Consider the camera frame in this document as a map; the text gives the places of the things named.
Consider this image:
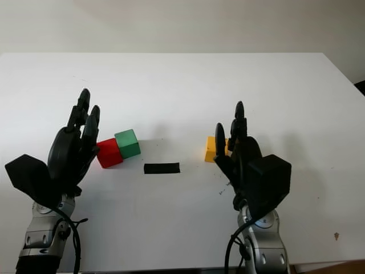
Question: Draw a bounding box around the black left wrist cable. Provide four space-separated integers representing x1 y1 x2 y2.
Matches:
51 207 89 274

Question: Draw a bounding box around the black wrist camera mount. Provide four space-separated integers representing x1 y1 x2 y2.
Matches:
5 154 59 208
246 154 292 219

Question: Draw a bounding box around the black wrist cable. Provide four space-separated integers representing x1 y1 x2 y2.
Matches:
224 154 253 274
51 207 89 274

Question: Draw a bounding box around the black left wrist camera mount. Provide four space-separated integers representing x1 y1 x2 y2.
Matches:
5 154 59 208

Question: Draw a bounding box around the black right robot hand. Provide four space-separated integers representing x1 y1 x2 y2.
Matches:
213 100 263 211

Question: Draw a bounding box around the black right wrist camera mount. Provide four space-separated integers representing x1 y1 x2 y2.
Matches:
246 154 292 219

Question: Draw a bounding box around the red wooden block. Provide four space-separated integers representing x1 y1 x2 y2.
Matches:
96 138 124 168

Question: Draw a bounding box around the yellow wooden block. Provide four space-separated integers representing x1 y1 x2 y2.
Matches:
204 136 232 163

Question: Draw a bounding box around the green wooden block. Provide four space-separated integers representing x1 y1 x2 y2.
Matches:
114 128 141 159

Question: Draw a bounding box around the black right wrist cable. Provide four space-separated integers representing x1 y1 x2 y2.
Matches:
224 154 253 274

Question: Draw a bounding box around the black tape strip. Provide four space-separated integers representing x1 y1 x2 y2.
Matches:
143 163 181 174

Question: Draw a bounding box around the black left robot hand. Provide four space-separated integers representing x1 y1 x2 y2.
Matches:
47 88 101 195

